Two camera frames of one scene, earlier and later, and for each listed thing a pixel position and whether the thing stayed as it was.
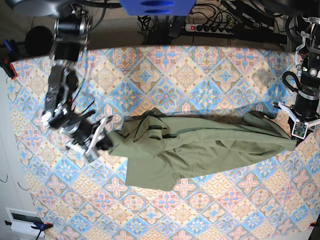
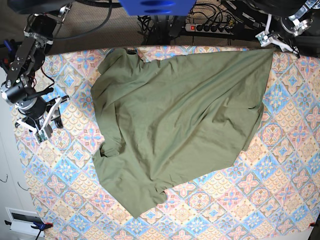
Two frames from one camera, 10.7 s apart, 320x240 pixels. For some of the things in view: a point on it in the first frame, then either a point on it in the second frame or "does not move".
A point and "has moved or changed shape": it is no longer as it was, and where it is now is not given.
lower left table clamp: (40, 226) does not move
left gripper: (87, 133) → (41, 124)
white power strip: (212, 28) does not move
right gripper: (305, 109) → (272, 36)
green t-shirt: (164, 148) has moved or changed shape
